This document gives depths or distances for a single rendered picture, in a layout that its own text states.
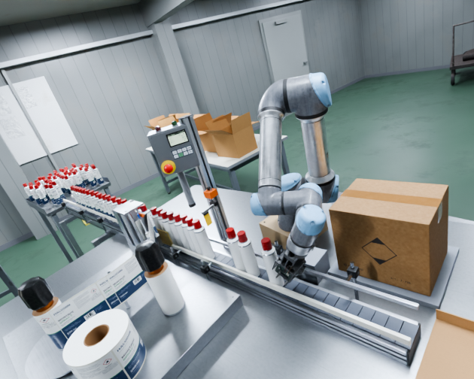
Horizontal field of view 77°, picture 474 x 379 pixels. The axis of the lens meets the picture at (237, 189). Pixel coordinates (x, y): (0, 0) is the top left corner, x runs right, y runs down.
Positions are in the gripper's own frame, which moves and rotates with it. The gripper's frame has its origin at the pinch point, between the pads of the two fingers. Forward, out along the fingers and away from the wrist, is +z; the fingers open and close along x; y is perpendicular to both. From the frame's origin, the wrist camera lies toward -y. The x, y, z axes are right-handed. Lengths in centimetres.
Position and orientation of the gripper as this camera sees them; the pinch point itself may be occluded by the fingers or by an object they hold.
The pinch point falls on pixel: (286, 275)
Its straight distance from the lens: 112.1
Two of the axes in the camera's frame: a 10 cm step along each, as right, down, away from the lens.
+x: 7.5, 5.2, -4.0
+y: -6.5, 4.7, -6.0
